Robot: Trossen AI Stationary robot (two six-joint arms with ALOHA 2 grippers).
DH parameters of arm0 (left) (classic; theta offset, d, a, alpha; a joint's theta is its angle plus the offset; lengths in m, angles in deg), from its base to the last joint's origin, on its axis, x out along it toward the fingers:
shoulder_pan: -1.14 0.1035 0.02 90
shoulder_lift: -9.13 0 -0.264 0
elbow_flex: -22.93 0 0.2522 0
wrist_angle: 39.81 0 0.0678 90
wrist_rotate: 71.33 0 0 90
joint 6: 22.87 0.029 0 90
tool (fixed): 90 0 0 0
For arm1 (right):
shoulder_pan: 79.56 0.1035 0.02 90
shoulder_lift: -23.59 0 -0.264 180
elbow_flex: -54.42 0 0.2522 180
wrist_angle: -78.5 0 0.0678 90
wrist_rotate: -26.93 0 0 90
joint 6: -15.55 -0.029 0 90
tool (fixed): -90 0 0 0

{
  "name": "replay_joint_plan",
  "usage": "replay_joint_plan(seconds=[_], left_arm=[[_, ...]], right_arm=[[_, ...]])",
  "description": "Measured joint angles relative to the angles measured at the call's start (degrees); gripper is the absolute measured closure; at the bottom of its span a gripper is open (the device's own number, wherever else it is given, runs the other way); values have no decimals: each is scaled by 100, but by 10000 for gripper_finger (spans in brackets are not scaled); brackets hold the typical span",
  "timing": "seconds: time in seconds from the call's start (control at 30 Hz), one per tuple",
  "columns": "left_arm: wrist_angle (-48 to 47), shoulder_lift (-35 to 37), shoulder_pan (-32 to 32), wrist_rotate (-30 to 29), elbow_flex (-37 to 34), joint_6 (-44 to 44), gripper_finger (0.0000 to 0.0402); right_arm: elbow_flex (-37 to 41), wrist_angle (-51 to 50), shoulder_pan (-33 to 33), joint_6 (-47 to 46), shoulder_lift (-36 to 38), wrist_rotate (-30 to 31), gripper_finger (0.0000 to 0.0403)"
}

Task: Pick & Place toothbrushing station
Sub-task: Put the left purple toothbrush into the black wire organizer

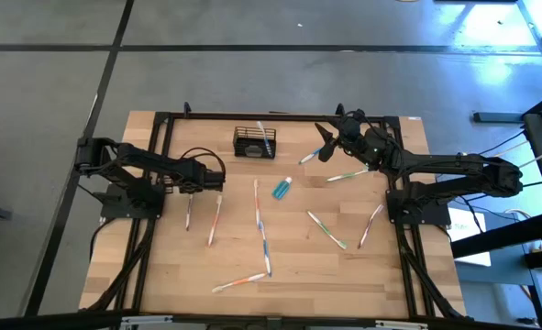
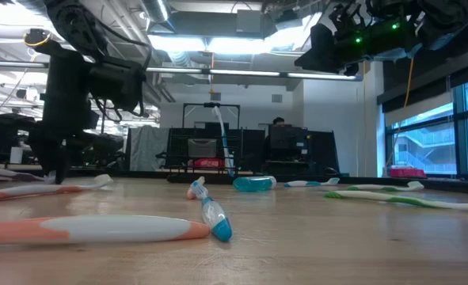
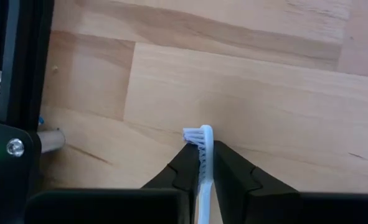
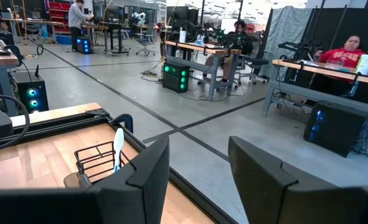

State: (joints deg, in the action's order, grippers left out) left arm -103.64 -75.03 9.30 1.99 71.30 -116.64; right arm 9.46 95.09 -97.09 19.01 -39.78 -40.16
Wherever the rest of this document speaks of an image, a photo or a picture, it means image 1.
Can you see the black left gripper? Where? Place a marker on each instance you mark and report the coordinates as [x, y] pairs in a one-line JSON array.
[[191, 179]]

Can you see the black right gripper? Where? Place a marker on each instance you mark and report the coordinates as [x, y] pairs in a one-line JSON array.
[[367, 144]]

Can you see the blue white toothbrush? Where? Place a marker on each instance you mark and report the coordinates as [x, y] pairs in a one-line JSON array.
[[265, 139], [265, 249], [308, 157]]

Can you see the green white toothbrush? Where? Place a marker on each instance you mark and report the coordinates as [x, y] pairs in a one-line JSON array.
[[346, 175], [325, 229]]

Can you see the orange white toothbrush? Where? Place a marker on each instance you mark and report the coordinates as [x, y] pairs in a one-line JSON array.
[[240, 281], [256, 201], [214, 222]]

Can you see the teal mouthwash bottle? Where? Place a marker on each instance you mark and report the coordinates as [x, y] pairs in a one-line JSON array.
[[280, 189]]

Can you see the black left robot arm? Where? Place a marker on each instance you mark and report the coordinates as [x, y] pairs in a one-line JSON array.
[[142, 160]]

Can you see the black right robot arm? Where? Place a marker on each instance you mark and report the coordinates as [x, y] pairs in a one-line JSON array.
[[458, 165]]

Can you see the white paper sheet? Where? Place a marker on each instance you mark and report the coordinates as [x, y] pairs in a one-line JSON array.
[[463, 229]]

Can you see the grey metal floor bar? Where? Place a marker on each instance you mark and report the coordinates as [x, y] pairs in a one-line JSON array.
[[495, 117]]

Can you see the black metal beam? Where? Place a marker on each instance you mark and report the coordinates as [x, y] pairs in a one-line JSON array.
[[504, 236]]

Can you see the black frame clamp knob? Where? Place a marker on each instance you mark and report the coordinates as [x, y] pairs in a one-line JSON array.
[[339, 109], [187, 109]]

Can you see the black aluminium table frame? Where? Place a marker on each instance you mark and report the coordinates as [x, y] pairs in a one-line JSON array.
[[275, 117]]

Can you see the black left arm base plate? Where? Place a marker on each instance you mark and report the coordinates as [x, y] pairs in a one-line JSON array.
[[114, 206]]

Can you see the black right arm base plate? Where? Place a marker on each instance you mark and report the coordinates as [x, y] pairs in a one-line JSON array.
[[435, 215]]

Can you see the silver metal bracket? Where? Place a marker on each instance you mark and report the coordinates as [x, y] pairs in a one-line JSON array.
[[401, 324], [147, 321]]

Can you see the black camera rig bar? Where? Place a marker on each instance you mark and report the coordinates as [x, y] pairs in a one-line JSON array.
[[46, 321]]

